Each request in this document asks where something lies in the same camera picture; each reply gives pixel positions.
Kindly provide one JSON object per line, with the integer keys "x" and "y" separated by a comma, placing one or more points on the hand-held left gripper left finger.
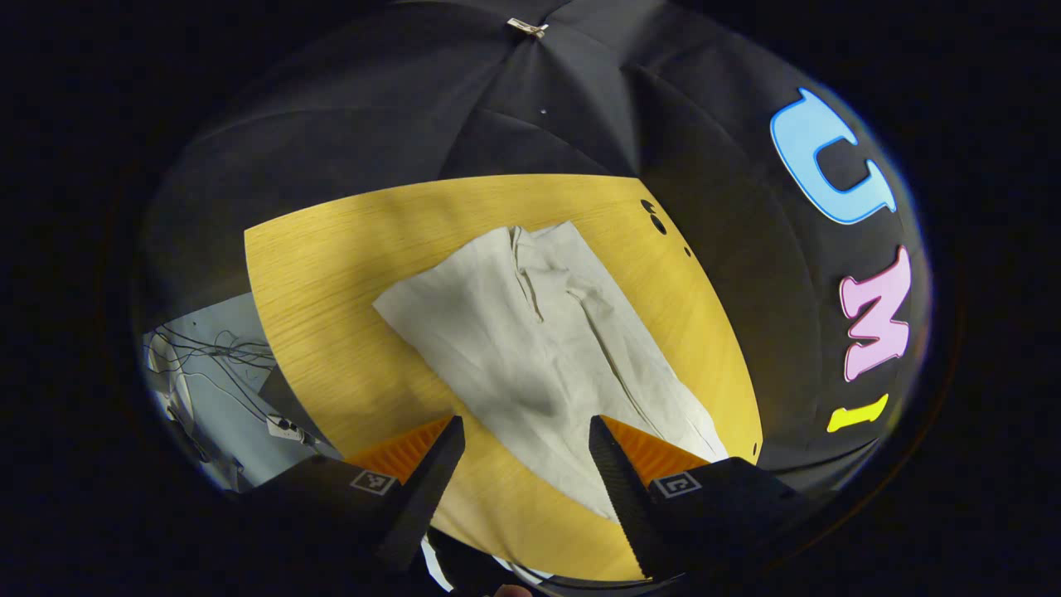
{"x": 427, "y": 497}

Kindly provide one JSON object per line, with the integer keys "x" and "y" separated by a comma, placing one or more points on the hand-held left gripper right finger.
{"x": 630, "y": 506}

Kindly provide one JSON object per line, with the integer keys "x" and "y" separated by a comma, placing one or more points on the white jeans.
{"x": 514, "y": 332}

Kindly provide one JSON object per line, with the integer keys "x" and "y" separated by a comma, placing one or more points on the white power strip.
{"x": 286, "y": 427}

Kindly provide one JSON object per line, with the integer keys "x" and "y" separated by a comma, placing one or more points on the black backdrop cloth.
{"x": 414, "y": 108}

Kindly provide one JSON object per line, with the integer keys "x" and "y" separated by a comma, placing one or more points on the silver metal clip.
{"x": 528, "y": 27}

